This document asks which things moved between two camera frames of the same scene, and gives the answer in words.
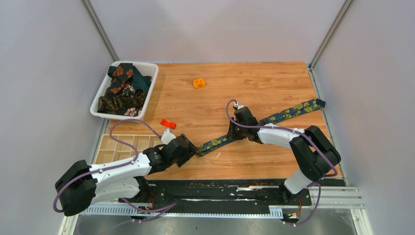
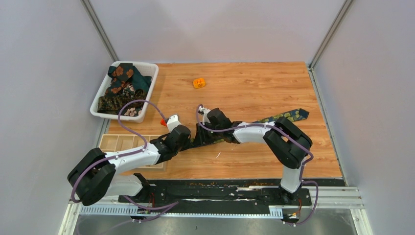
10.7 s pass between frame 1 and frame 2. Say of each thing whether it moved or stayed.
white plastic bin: stayed
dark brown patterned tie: stayed
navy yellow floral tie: moved
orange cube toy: stayed
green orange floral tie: stayed
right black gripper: moved
